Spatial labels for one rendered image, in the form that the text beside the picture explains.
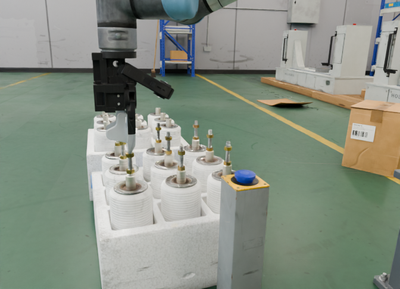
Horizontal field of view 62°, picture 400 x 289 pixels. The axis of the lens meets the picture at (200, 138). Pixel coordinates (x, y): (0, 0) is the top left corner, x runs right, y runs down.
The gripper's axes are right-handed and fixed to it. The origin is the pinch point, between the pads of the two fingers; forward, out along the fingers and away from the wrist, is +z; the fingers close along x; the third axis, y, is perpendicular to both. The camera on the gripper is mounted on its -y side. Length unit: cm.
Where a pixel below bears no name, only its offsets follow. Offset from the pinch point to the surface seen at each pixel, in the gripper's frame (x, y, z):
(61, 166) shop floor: -88, 29, 34
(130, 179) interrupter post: 1.0, 0.9, 7.1
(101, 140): -51, 8, 13
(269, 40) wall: -593, -321, -36
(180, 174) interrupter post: -0.2, -10.6, 7.4
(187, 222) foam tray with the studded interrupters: 5.5, -11.0, 16.8
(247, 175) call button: 16.6, -19.9, 1.8
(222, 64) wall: -601, -222, 14
